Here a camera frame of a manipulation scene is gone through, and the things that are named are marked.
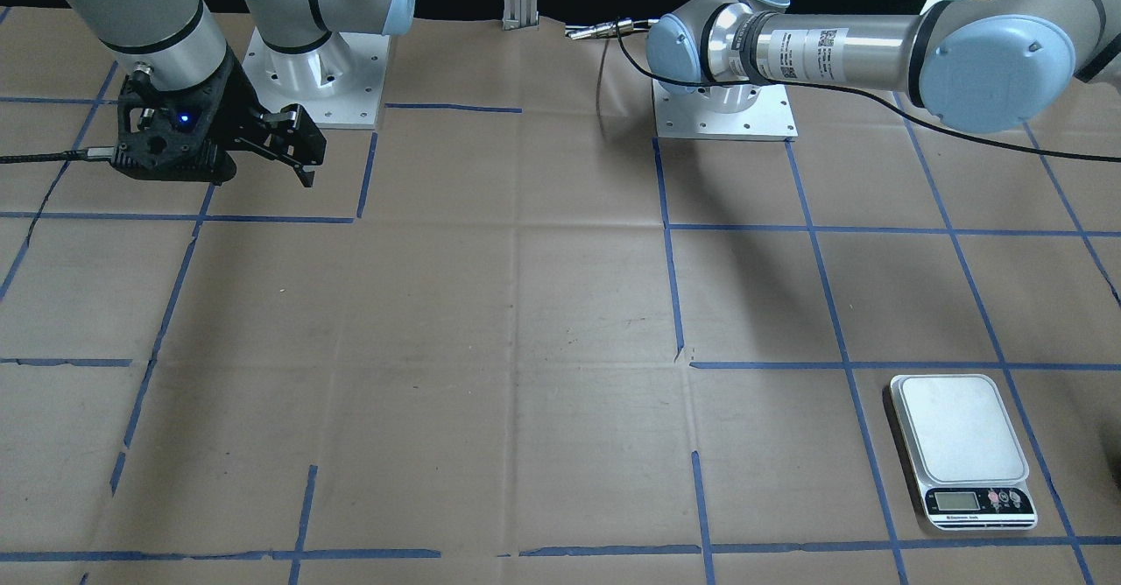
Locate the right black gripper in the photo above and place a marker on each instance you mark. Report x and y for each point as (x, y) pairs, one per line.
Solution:
(235, 103)

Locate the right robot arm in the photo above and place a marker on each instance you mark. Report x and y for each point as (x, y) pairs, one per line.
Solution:
(180, 42)

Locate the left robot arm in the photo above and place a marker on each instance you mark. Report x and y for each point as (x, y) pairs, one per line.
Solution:
(977, 66)

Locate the silver kitchen scale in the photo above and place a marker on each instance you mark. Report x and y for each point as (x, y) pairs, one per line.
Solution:
(968, 468)

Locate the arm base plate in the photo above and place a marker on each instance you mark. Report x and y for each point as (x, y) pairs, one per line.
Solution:
(740, 113)
(339, 85)

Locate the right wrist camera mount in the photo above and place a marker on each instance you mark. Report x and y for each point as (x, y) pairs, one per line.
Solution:
(167, 135)

